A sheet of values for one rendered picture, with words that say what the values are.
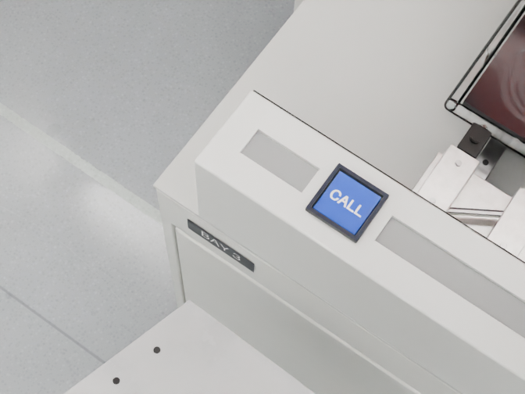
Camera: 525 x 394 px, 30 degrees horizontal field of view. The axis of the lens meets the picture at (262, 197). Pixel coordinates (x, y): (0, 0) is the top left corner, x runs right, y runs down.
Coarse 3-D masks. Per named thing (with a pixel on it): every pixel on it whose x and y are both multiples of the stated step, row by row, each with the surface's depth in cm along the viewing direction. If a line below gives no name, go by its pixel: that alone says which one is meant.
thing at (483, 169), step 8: (488, 144) 105; (496, 144) 105; (480, 152) 105; (488, 152) 105; (496, 152) 105; (480, 160) 104; (488, 160) 104; (496, 160) 104; (480, 168) 104; (488, 168) 104; (480, 176) 104
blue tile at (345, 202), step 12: (336, 180) 90; (348, 180) 90; (324, 192) 90; (336, 192) 90; (348, 192) 90; (360, 192) 90; (372, 192) 90; (324, 204) 89; (336, 204) 90; (348, 204) 90; (360, 204) 90; (372, 204) 90; (336, 216) 89; (348, 216) 89; (360, 216) 89; (348, 228) 89; (360, 228) 90
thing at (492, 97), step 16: (512, 32) 105; (512, 48) 104; (496, 64) 103; (512, 64) 103; (480, 80) 102; (496, 80) 102; (512, 80) 103; (480, 96) 102; (496, 96) 102; (512, 96) 102; (480, 112) 101; (496, 112) 101; (512, 112) 101; (512, 128) 100
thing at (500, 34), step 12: (516, 12) 105; (504, 24) 105; (492, 36) 104; (504, 36) 104; (492, 48) 103; (480, 60) 103; (468, 72) 102; (480, 72) 103; (468, 84) 102; (456, 96) 101
